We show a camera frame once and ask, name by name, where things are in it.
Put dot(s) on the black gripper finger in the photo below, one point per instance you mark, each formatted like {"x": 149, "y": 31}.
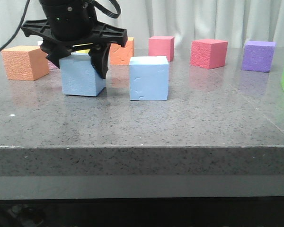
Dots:
{"x": 99, "y": 58}
{"x": 55, "y": 52}

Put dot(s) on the dented orange foam cube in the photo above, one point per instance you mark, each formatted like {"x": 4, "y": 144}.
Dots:
{"x": 121, "y": 55}

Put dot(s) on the yellow foam cube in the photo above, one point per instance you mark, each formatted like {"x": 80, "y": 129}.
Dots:
{"x": 82, "y": 51}

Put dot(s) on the purple foam cube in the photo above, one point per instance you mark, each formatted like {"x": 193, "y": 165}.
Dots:
{"x": 258, "y": 56}

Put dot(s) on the textured light blue foam cube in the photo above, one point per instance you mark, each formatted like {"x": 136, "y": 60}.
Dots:
{"x": 79, "y": 77}

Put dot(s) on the large orange foam cube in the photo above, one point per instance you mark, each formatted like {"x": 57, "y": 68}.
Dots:
{"x": 27, "y": 63}

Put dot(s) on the red foam cube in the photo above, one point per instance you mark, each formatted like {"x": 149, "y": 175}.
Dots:
{"x": 208, "y": 53}

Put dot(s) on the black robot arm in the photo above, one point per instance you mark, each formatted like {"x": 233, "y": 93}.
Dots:
{"x": 72, "y": 25}

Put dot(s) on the pink-red foam cube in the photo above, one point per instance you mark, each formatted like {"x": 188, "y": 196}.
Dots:
{"x": 162, "y": 46}

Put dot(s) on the light pink foam cube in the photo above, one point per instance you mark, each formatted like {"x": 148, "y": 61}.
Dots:
{"x": 50, "y": 64}

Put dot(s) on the grey pleated curtain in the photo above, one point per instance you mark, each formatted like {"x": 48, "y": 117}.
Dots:
{"x": 236, "y": 21}

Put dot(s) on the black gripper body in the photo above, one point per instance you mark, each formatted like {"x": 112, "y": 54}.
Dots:
{"x": 101, "y": 33}

